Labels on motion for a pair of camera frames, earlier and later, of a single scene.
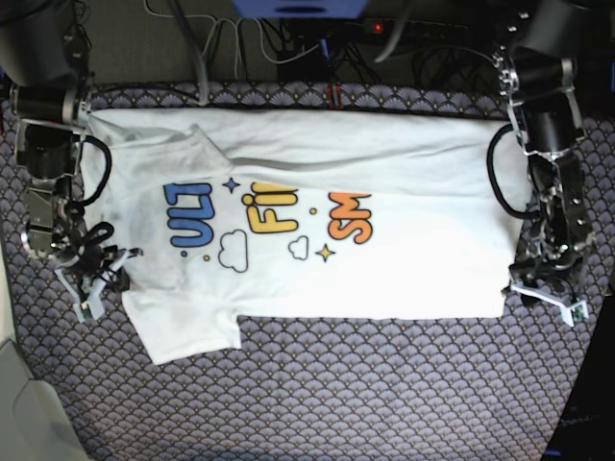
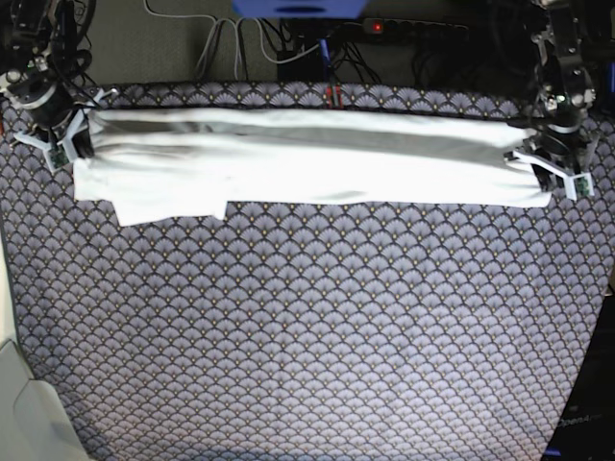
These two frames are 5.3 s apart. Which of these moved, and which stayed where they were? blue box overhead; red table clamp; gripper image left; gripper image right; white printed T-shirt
Moved: gripper image right; white printed T-shirt; gripper image left
Stayed: red table clamp; blue box overhead
